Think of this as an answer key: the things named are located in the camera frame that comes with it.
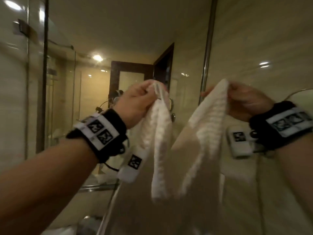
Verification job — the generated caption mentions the metal framed wall mirror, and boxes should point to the metal framed wall mirror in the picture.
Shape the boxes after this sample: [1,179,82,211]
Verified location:
[36,0,218,193]

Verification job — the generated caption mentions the black right wristband white tags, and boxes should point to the black right wristband white tags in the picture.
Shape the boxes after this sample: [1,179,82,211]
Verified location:
[249,101,313,151]

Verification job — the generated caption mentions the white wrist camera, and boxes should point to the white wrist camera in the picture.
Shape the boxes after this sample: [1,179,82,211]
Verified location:
[226,124,254,159]
[117,147,150,183]

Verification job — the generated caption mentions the black wristband white tags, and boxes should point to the black wristband white tags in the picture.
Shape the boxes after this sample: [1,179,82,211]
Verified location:
[66,109,129,163]
[249,101,313,151]

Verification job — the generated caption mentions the black left wristband white tags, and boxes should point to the black left wristband white tags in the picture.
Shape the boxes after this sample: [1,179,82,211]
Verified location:
[66,109,129,163]

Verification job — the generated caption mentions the round chrome vanity mirror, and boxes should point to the round chrome vanity mirror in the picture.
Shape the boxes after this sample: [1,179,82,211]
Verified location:
[285,88,313,102]

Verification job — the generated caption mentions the person's left forearm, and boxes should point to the person's left forearm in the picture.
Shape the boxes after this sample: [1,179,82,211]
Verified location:
[0,138,98,235]

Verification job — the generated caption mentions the person's left hand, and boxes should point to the person's left hand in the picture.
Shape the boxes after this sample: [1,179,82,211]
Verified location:
[113,80,169,130]

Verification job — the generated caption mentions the white waffle towel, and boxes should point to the white waffle towel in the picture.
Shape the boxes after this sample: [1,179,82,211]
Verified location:
[97,79,230,235]

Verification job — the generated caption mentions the person's right forearm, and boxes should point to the person's right forearm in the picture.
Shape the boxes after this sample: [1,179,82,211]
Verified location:
[276,142,313,218]

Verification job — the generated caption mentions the person's right hand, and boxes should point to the person's right hand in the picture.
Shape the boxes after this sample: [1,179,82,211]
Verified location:
[200,82,274,123]

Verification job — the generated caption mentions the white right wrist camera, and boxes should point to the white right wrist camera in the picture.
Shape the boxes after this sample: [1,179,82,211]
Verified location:
[226,124,254,159]

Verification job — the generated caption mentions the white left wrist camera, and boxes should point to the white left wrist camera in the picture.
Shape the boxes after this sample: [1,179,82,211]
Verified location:
[117,147,150,183]

